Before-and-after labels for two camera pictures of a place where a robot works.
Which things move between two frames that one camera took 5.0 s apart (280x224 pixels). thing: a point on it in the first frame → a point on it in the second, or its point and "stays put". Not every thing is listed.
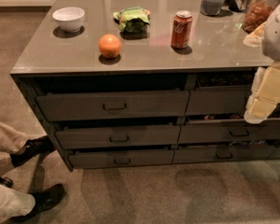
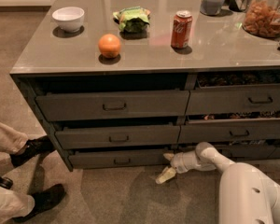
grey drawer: x=94 y=158 stays put
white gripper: x=277 y=35 → x=178 y=164
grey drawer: x=58 y=105 stays put
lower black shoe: x=45 y=199 stays put
